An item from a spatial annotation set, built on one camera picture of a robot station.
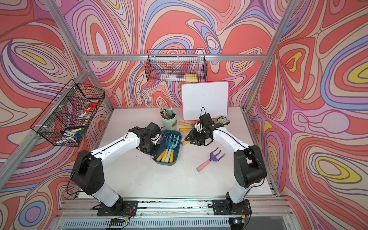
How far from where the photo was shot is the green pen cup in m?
0.97

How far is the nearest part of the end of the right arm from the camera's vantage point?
665 millimetres

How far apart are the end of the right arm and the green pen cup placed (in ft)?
0.58
